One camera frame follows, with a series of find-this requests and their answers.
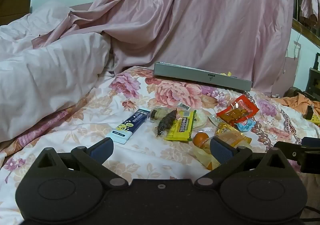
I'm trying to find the yellow cake packet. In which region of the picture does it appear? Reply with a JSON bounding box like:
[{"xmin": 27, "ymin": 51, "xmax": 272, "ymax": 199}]
[{"xmin": 214, "ymin": 122, "xmax": 253, "ymax": 151}]

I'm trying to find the grey cardboard box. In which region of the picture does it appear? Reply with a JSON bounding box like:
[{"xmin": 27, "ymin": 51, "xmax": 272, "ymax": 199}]
[{"xmin": 153, "ymin": 62, "xmax": 253, "ymax": 91}]

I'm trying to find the red snack packet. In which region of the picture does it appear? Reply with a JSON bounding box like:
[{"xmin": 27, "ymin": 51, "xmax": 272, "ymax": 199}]
[{"xmin": 216, "ymin": 95, "xmax": 259, "ymax": 126}]

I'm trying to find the blue tube packet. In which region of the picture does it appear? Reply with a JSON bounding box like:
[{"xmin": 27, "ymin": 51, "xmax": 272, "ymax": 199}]
[{"xmin": 104, "ymin": 108, "xmax": 150, "ymax": 144}]

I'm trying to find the orange ball snack packet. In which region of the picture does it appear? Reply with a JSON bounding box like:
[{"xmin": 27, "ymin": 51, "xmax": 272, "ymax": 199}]
[{"xmin": 192, "ymin": 132, "xmax": 221, "ymax": 171}]

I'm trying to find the pink hanging sheet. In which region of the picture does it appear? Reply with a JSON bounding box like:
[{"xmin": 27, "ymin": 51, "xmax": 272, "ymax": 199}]
[{"xmin": 271, "ymin": 56, "xmax": 299, "ymax": 96}]

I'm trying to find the orange cloth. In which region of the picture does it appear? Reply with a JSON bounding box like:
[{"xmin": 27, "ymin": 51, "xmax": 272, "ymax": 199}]
[{"xmin": 272, "ymin": 93, "xmax": 320, "ymax": 121}]

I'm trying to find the small blue white packet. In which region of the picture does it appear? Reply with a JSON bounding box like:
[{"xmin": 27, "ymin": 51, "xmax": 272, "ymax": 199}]
[{"xmin": 235, "ymin": 118, "xmax": 257, "ymax": 132}]

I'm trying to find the floral bedsheet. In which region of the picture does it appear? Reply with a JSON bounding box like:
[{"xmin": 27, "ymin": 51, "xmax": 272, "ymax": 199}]
[{"xmin": 0, "ymin": 66, "xmax": 320, "ymax": 225}]

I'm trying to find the wooden window frame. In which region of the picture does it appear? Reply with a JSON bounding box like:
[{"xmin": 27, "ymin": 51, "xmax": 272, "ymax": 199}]
[{"xmin": 291, "ymin": 0, "xmax": 320, "ymax": 47}]

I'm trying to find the brown bag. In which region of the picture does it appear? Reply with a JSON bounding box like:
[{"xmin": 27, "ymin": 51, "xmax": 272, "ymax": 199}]
[{"xmin": 287, "ymin": 87, "xmax": 312, "ymax": 98}]

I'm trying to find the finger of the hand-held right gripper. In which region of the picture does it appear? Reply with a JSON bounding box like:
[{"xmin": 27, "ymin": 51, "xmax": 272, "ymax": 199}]
[
  {"xmin": 274, "ymin": 141, "xmax": 303, "ymax": 163},
  {"xmin": 301, "ymin": 137, "xmax": 320, "ymax": 146}
]

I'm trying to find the dark seaweed snack packet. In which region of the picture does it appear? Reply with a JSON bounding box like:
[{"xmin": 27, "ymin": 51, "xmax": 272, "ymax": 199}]
[{"xmin": 149, "ymin": 102, "xmax": 192, "ymax": 138}]

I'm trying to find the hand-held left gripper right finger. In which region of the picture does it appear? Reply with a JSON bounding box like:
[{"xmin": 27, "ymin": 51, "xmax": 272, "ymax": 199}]
[{"xmin": 194, "ymin": 137, "xmax": 290, "ymax": 189}]

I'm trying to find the black stand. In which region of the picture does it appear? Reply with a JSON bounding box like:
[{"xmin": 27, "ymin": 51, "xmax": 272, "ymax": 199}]
[{"xmin": 309, "ymin": 53, "xmax": 320, "ymax": 95}]

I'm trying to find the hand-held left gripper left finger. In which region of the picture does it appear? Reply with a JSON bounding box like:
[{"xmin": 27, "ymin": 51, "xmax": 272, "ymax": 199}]
[{"xmin": 31, "ymin": 137, "xmax": 129, "ymax": 189}]

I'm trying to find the round rice cracker packet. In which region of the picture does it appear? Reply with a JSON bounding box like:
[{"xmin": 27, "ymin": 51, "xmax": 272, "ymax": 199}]
[{"xmin": 192, "ymin": 110, "xmax": 216, "ymax": 132}]

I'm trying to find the yellow snack packet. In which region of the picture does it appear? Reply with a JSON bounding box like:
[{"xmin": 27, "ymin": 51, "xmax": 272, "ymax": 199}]
[{"xmin": 164, "ymin": 110, "xmax": 198, "ymax": 141}]

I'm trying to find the wooden headboard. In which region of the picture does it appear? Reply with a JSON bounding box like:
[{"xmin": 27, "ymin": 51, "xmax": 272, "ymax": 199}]
[{"xmin": 0, "ymin": 0, "xmax": 31, "ymax": 26}]

